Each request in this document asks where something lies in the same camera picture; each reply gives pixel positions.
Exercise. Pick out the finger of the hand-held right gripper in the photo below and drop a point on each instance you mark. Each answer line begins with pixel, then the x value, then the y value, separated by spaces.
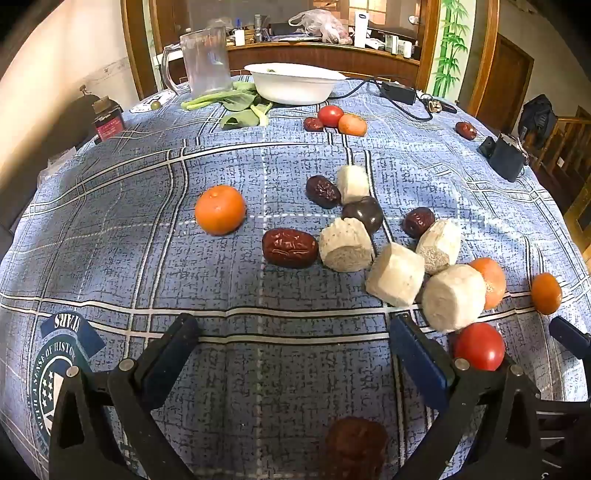
pixel 572 337

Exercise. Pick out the dark bottle with red label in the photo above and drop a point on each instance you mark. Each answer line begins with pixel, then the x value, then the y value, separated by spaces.
pixel 107 122

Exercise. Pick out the red date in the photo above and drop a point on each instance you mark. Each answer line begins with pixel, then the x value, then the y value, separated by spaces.
pixel 355 445
pixel 465 130
pixel 314 123
pixel 323 191
pixel 290 248
pixel 418 221

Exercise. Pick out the power plug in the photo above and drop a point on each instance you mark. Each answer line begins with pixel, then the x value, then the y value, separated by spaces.
pixel 436 106

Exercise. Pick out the bok choy stalk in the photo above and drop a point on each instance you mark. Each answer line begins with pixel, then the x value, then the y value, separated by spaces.
pixel 207 98

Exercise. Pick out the clear plastic pitcher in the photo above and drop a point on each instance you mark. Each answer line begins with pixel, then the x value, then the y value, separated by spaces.
pixel 205 64

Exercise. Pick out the black pouch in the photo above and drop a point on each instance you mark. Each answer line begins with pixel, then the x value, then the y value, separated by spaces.
pixel 505 157

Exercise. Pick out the orange tangerine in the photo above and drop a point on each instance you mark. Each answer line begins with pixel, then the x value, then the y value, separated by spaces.
pixel 220 210
pixel 494 281
pixel 546 293
pixel 352 124

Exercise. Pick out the small green fruit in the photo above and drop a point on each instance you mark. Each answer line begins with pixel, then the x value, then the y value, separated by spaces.
pixel 155 105

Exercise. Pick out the wooden counter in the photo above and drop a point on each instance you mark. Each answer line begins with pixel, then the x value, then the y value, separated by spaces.
pixel 323 57

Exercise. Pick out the white mug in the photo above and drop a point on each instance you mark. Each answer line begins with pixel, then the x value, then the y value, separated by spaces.
pixel 239 38

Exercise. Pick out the black power adapter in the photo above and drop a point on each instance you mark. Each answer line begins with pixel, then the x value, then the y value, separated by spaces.
pixel 398 91

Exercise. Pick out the red tomato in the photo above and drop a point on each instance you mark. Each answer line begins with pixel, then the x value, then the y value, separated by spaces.
pixel 480 346
pixel 330 115

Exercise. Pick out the white tumbler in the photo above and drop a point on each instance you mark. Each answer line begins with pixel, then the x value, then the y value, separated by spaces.
pixel 361 30

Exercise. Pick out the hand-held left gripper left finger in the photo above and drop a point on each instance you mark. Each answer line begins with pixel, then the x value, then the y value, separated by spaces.
pixel 171 350

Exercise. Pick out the bamboo wall sticker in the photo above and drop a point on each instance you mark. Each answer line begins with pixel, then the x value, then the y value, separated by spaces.
pixel 450 46

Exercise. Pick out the dark plum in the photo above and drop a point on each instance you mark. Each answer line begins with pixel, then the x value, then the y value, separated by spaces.
pixel 363 213

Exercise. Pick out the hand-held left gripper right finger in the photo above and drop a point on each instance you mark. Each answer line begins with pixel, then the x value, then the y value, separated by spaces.
pixel 422 364

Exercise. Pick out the white yam piece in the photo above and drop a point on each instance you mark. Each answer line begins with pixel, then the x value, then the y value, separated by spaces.
pixel 353 182
pixel 395 280
pixel 452 297
pixel 346 244
pixel 438 245

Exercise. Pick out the white bowl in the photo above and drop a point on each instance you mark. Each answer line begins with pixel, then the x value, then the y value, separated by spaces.
pixel 291 90

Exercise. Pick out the wooden door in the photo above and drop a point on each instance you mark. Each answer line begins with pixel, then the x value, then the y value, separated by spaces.
pixel 505 78

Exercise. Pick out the green bok choy leaf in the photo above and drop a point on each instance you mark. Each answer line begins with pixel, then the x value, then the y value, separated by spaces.
pixel 242 117

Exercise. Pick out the blue plaid tablecloth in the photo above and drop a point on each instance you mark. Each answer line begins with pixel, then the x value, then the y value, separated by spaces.
pixel 138 258

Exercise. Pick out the wooden chair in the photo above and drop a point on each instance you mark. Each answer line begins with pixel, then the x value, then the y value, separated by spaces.
pixel 568 152

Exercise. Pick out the clear plastic bag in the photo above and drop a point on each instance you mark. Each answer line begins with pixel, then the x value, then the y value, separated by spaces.
pixel 60 161

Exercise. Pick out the black backpack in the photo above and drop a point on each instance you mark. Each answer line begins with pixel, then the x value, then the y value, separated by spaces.
pixel 538 121

